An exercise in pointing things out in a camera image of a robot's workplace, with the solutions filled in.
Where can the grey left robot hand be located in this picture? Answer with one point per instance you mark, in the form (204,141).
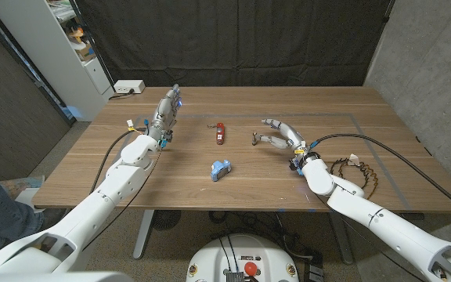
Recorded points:
(164,113)

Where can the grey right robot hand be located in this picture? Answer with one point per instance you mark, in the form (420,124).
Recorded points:
(292,135)

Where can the dark capped lipstick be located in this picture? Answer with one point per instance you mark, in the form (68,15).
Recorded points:
(254,139)

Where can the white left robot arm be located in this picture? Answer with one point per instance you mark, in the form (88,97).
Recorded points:
(96,203)

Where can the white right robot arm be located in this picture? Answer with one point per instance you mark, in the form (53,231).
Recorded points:
(386,227)

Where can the red multitool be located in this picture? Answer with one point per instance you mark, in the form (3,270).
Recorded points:
(220,133)

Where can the white power strip box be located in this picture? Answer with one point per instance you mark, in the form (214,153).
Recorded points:
(129,86)

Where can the black metal pole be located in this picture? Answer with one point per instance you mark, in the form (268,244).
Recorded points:
(92,45)

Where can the cardboard box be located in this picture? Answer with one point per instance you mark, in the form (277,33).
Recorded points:
(85,51)

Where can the black round floor fan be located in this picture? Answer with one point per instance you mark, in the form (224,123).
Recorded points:
(167,219)

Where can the black curtain backdrop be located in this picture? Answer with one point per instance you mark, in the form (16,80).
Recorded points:
(241,39)

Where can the white table leg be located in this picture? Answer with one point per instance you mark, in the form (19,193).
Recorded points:
(341,239)
(143,235)

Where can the yellow toy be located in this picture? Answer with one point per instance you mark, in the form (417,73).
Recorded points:
(77,34)

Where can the white shelf cabinet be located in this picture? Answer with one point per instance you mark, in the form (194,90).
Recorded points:
(49,51)

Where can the red emergency stop button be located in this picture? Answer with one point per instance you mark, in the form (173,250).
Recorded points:
(251,268)

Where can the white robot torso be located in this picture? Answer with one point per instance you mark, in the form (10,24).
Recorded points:
(210,258)

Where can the colourful printed cloth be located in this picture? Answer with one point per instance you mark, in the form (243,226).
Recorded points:
(18,186)

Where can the blue toy camera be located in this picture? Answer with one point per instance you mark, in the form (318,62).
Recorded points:
(219,170)

